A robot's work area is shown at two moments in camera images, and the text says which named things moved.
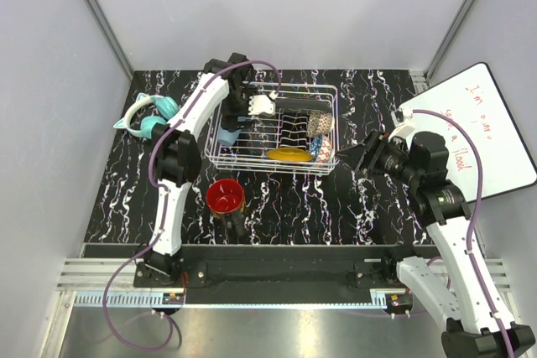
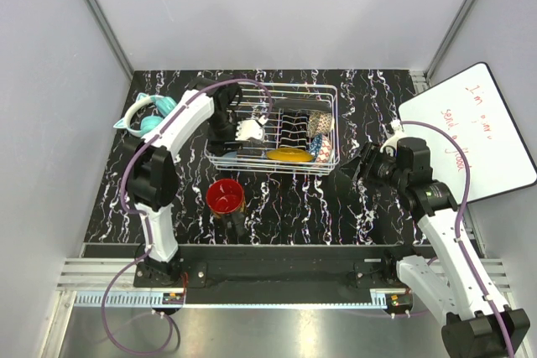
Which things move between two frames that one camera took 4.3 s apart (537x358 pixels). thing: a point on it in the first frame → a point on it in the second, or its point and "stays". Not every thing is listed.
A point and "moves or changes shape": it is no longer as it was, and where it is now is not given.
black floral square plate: [310, 104] stays
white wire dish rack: [301, 138] stays
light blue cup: [227, 137] moves or changes shape
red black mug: [225, 199] stays
